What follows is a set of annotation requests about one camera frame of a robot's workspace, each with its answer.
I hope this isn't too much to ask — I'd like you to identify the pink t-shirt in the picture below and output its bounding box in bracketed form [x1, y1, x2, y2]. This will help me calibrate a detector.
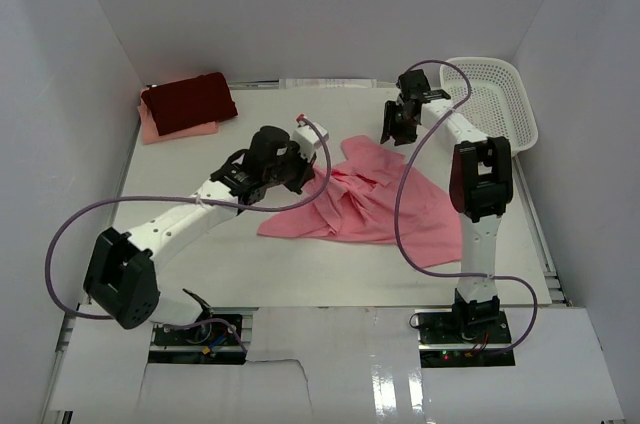
[257, 135, 462, 268]

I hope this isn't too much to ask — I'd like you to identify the white perforated plastic basket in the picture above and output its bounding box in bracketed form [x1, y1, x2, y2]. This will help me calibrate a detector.
[439, 57, 538, 156]

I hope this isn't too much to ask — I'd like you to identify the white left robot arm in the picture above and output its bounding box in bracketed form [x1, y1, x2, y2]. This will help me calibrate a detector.
[83, 119, 328, 343]

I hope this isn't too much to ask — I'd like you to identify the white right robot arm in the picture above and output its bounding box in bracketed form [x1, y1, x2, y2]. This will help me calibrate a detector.
[380, 69, 513, 343]

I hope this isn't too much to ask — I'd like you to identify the dark red folded t-shirt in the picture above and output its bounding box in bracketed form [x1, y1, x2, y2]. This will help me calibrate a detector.
[141, 72, 238, 137]

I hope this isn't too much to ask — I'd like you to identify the peach folded t-shirt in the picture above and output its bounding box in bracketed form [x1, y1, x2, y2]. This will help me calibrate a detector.
[137, 102, 221, 146]

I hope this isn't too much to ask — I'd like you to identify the white front cover board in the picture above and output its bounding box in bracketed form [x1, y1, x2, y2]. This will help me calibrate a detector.
[49, 307, 625, 423]

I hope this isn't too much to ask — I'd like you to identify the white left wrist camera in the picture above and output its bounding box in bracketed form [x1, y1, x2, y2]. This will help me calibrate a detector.
[291, 114, 329, 162]

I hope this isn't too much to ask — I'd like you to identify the white paper sheet at wall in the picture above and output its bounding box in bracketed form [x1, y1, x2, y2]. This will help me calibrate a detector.
[279, 78, 377, 89]

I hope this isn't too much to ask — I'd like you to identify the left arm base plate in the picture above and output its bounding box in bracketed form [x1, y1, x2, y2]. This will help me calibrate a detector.
[148, 313, 250, 365]

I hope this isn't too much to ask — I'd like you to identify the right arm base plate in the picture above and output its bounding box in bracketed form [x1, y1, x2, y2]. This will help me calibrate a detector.
[408, 311, 516, 369]

